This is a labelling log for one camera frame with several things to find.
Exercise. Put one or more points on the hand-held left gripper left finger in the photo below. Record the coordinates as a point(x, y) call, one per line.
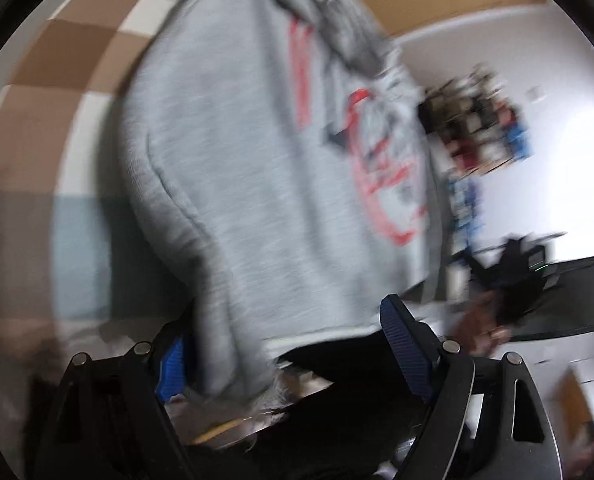
point(172, 366)

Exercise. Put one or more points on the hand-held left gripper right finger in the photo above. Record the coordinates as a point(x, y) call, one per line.
point(402, 340)

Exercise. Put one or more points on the grey hoodie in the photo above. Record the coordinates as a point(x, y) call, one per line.
point(277, 160)

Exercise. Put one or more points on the person's right hand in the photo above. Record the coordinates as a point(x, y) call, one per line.
point(477, 322)

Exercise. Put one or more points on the black glossy cabinet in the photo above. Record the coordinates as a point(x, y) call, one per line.
point(577, 300)

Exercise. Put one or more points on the blue plaid cloth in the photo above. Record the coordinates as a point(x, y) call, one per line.
point(464, 215)

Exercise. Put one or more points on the person's black trousers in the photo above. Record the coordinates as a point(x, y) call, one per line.
point(337, 410)

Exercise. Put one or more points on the wooden shoe rack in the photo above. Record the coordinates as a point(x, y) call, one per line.
point(477, 120)

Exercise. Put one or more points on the checkered blanket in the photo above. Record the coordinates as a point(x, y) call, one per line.
point(52, 70)

